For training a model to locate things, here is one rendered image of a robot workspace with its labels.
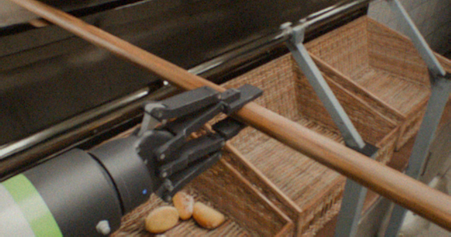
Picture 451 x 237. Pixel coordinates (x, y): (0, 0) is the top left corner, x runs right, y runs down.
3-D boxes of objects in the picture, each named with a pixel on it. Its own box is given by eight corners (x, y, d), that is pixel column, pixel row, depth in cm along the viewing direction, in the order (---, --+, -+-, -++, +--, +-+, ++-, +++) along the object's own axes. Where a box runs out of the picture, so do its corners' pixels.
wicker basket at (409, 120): (289, 104, 170) (295, 46, 155) (354, 64, 203) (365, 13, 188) (397, 154, 141) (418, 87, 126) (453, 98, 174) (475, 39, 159)
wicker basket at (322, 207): (183, 170, 133) (177, 101, 118) (285, 108, 166) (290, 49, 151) (297, 256, 104) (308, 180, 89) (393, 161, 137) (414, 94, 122)
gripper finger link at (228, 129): (227, 134, 49) (227, 139, 49) (262, 113, 53) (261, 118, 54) (211, 125, 51) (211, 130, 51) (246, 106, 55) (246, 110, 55)
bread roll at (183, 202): (168, 191, 117) (184, 181, 117) (179, 205, 120) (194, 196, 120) (175, 211, 108) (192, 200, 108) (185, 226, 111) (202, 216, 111)
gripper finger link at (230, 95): (204, 109, 47) (203, 88, 46) (232, 94, 50) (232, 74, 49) (213, 113, 46) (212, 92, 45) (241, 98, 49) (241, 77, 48)
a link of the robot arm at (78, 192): (82, 287, 35) (59, 215, 30) (28, 217, 42) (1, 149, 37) (139, 246, 38) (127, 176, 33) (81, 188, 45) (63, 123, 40)
